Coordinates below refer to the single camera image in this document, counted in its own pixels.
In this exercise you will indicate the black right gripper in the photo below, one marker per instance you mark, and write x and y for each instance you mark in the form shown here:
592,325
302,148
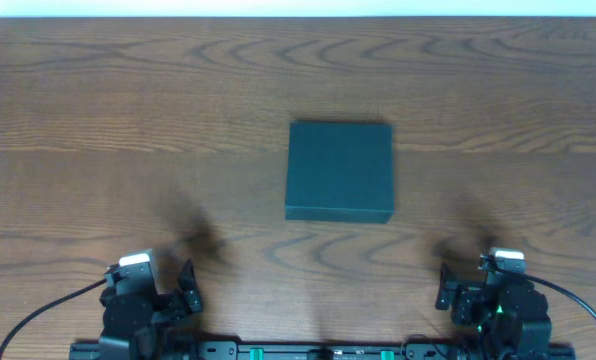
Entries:
455,298

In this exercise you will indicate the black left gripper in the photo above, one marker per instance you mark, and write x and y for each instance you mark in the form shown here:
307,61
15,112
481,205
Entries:
179,301

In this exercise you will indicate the dark green box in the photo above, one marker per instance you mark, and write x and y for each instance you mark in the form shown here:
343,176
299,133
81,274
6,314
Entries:
340,172

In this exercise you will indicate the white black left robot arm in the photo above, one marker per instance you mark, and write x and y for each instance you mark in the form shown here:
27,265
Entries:
141,323

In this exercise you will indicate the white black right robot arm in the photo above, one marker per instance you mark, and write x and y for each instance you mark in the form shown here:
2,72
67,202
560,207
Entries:
509,314

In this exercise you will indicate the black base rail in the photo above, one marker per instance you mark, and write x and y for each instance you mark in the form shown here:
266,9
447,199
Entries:
228,350

